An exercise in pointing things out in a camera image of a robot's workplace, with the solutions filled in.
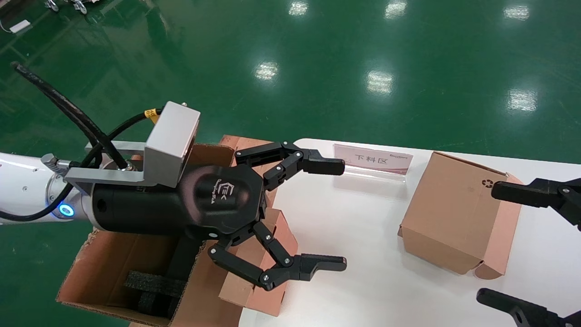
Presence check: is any big open cardboard box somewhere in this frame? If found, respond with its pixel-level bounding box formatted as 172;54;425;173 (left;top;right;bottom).
57;141;273;327

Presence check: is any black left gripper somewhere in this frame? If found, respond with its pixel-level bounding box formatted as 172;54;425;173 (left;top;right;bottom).
92;142;348;291

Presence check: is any thick black cable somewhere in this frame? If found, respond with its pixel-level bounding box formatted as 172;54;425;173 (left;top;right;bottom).
10;62;128;171

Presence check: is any black foam end cap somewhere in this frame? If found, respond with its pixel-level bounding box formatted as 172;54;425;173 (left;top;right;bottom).
123;271;187;318

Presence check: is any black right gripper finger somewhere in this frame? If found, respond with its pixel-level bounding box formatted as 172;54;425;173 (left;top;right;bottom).
476;288;581;327
491;178;581;228

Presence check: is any cardboard box with recycle mark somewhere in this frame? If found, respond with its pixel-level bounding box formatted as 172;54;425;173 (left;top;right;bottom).
398;151;527;280

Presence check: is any thin black cable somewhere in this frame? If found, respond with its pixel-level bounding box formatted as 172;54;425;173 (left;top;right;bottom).
0;107;164;223

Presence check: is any small plain cardboard box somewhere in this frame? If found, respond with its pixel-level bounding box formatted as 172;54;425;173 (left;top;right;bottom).
219;208;299;317

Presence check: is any wooden board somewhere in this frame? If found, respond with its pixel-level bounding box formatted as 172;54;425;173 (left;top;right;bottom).
219;135;278;208

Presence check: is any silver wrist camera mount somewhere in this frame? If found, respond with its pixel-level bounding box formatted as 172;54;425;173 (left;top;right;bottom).
64;101;201;195

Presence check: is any acrylic sign with Chinese text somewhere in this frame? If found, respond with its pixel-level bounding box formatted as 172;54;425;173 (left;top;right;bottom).
333;144;414;184

